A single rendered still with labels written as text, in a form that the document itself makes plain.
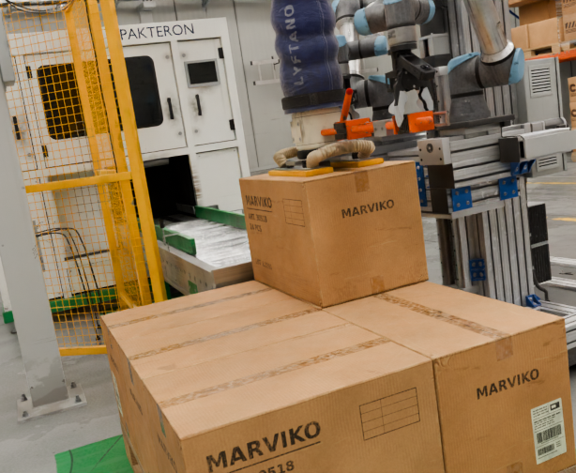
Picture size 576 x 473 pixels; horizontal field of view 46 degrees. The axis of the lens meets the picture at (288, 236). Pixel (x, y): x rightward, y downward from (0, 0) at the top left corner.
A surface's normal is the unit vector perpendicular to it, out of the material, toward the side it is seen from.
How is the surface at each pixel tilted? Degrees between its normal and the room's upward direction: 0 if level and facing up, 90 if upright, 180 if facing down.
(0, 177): 90
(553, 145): 90
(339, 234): 90
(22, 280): 90
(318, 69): 75
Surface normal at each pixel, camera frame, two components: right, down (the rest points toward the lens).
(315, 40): 0.10, -0.18
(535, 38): -0.90, 0.22
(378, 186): 0.40, 0.09
